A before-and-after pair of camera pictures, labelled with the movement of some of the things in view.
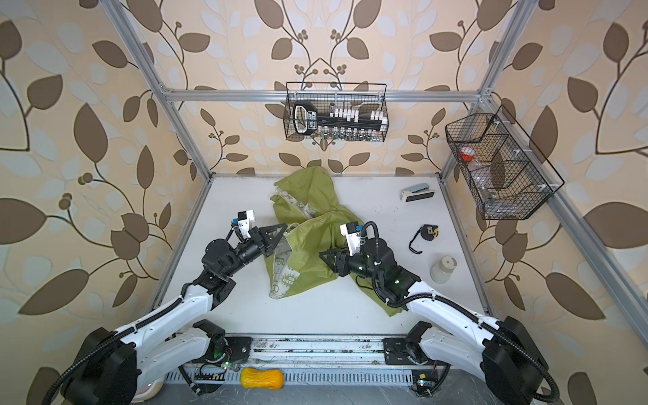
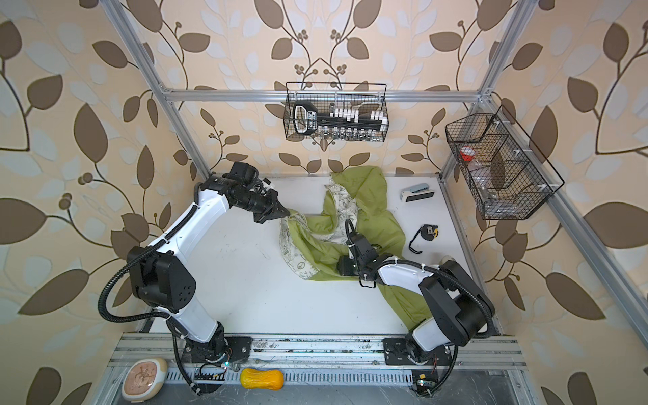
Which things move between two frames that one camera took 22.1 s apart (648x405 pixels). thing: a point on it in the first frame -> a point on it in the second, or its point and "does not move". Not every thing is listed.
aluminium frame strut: (158, 86) does not move
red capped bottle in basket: (467, 153) does not move
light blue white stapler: (418, 193) does not move
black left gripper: (265, 245) -> (271, 209)
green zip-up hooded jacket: (308, 199) -> (353, 230)
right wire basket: (510, 178) does not move
